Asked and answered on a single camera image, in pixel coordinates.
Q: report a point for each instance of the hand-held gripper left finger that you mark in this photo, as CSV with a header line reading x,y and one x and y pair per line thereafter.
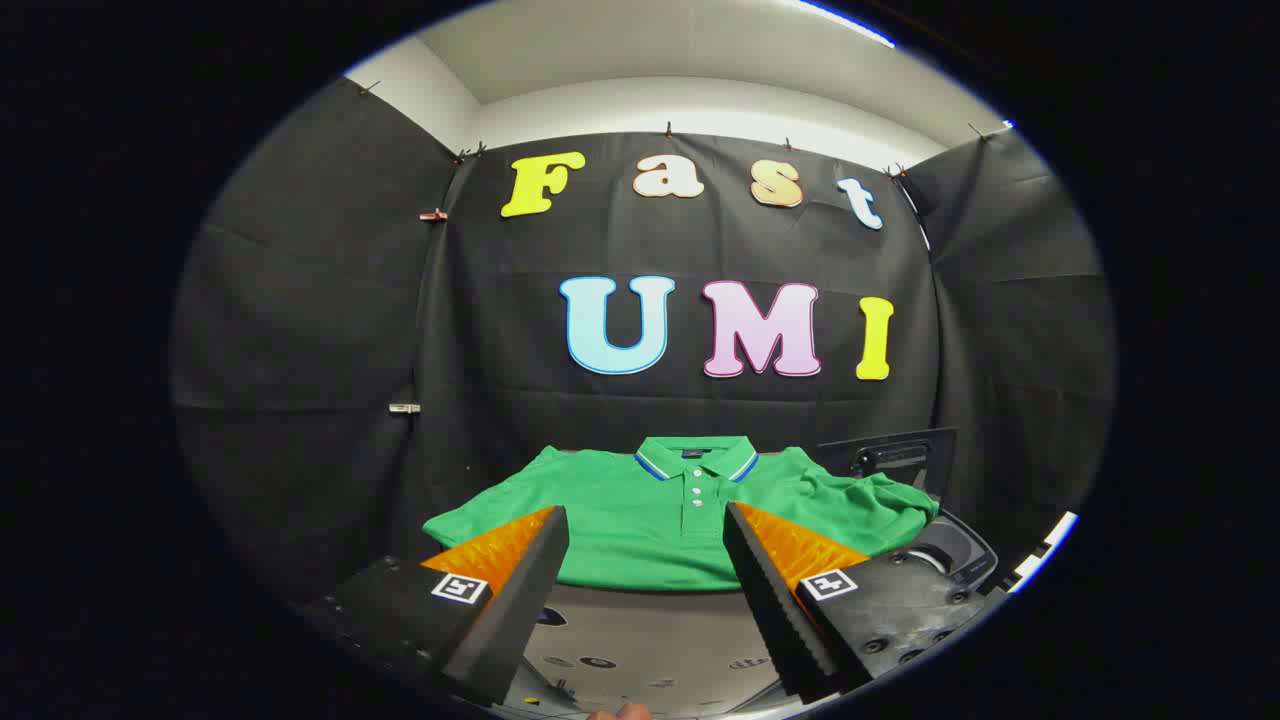
x,y
520,600

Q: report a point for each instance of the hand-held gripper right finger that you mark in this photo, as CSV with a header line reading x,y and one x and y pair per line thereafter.
x,y
765,600

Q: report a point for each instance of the green polo shirt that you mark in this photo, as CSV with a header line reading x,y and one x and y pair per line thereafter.
x,y
620,520

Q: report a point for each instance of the grey washing machine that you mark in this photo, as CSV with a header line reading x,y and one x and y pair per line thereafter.
x,y
950,550

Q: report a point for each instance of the white black patterned sheet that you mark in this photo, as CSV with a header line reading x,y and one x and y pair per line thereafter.
x,y
1045,550

